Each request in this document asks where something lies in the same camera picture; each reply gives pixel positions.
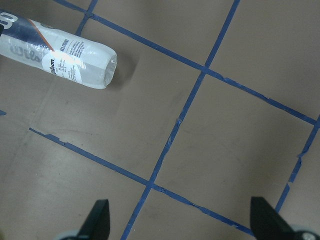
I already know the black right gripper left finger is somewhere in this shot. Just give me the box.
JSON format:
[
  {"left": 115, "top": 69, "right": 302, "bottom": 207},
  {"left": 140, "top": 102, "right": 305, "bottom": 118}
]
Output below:
[{"left": 77, "top": 199, "right": 111, "bottom": 240}]

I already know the clear Wilson tennis ball can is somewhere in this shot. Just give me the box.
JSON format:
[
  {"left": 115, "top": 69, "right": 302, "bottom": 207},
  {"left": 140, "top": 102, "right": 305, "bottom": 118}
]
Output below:
[{"left": 0, "top": 9, "right": 117, "bottom": 89}]

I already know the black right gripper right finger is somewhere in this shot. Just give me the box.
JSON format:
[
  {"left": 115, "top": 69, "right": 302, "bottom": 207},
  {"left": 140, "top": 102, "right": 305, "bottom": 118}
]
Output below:
[{"left": 250, "top": 196, "right": 300, "bottom": 240}]

